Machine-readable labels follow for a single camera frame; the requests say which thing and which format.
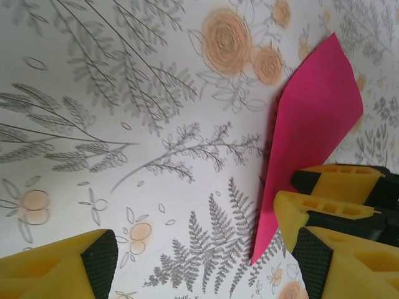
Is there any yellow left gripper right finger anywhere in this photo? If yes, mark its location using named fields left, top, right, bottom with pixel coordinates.
left=292, top=225, right=399, bottom=299

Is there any pink paper sheet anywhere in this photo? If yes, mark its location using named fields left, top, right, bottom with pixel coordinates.
left=249, top=31, right=365, bottom=267

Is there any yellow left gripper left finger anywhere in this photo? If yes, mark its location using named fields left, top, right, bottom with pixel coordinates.
left=0, top=229, right=120, bottom=299

